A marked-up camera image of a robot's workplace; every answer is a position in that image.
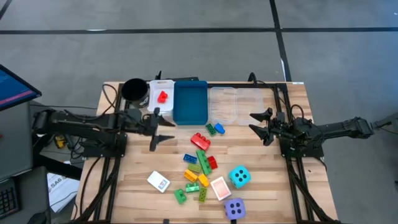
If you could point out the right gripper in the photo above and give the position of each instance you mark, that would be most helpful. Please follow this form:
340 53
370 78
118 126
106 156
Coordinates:
280 129

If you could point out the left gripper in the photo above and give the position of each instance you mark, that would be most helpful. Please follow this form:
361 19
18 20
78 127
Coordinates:
146 125

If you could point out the small dark blue toy brick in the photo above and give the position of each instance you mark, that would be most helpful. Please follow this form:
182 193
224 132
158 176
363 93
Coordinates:
190 158

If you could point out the blue big-stud toy brick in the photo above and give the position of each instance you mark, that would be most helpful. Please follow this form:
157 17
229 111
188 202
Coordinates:
219 128

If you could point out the dark green hollow toy brick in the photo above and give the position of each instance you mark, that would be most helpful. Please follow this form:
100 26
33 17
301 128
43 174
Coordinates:
211 129

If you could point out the long green toy brick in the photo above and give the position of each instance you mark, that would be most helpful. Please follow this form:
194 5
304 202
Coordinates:
203 162

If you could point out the orange-yellow toy brick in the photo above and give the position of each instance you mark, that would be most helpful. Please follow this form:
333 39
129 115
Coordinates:
190 176

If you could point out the red roof-shaped toy brick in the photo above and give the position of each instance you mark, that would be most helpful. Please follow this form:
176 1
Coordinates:
212 162

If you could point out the cyan foam die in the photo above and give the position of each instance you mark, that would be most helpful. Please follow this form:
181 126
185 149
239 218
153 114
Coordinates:
239 183

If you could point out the green stepped toy brick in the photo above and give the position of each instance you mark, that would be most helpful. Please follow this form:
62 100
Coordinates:
180 196
192 188

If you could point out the yellow rounded toy brick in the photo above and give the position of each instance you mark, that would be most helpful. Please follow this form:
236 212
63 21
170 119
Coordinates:
203 180

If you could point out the red-backed card deck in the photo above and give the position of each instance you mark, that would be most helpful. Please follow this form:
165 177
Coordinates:
220 188

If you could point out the purple foam die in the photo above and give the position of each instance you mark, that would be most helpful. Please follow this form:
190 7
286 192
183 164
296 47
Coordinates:
234 214

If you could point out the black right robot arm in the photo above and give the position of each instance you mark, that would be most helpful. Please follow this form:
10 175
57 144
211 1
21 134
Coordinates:
335 127

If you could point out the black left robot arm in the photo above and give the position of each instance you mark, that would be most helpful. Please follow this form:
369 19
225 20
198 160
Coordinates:
77 124

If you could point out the clear plastic bin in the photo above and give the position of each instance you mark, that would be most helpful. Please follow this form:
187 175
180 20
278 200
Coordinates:
248 102
222 105

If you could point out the small red toy brick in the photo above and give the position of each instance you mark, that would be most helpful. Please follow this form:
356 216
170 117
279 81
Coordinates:
162 97

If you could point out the white plastic bin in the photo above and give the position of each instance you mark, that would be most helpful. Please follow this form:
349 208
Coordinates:
153 93

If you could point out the blue plastic bin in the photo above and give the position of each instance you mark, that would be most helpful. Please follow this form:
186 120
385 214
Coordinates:
190 105

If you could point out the black cup with face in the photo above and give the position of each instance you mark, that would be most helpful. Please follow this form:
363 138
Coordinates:
134 88

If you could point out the white playing card box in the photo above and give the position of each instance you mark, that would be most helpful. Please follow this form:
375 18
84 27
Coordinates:
157 180

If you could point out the yellow hand tool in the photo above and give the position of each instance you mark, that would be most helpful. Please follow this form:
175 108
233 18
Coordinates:
59 141

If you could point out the white printed paper sheet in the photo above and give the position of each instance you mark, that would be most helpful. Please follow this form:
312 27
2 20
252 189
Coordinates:
60 189

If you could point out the grey stand leg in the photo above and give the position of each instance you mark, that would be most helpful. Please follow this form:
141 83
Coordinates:
385 122

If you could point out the grey desk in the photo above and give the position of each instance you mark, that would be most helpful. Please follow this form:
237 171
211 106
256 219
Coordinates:
15 140

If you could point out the computer monitor with blue screen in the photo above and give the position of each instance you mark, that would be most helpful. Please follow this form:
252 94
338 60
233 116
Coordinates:
15 88

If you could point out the black computer mouse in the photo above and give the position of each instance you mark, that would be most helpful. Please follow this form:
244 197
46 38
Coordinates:
37 218

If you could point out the black keyboard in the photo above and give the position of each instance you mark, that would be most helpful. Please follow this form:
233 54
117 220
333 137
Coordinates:
7 199

